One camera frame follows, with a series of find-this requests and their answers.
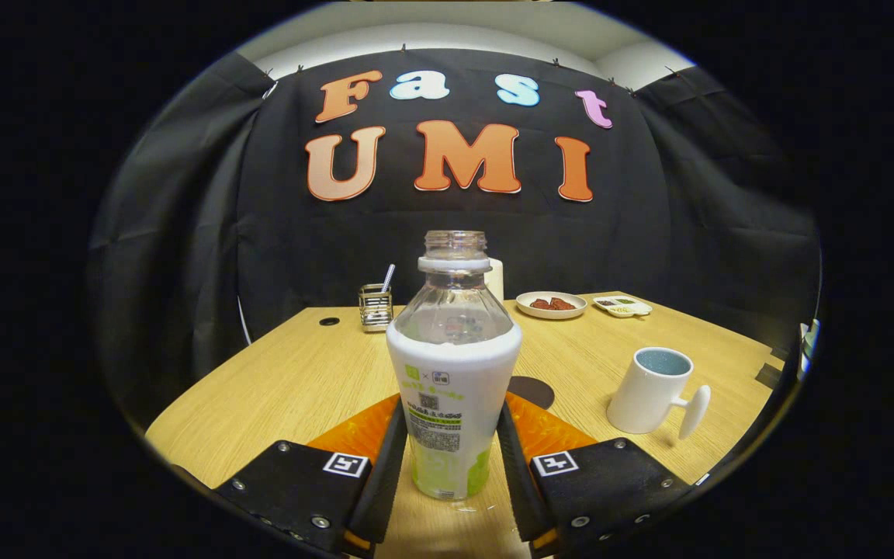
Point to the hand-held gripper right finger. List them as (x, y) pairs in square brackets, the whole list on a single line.
[(521, 481)]

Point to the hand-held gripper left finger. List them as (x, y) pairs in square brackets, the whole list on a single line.
[(389, 473)]

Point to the dark brown round coaster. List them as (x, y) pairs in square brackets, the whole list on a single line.
[(534, 392)]

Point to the clear bottle with white label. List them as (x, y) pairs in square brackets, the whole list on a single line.
[(451, 373)]

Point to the white cup with blue inside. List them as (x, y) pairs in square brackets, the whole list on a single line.
[(645, 404)]

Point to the wooden table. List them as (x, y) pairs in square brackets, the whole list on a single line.
[(276, 388)]

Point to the white oval plate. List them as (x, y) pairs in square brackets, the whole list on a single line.
[(552, 312)]

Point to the red meat slice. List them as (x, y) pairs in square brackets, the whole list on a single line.
[(541, 304), (563, 303)]

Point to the blue white striped straw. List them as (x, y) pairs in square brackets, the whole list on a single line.
[(389, 277)]

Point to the white divided dish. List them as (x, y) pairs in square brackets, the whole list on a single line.
[(622, 307)]

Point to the cream toaster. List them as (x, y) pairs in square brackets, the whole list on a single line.
[(496, 279)]

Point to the black backdrop cloth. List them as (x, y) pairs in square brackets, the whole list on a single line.
[(649, 233)]

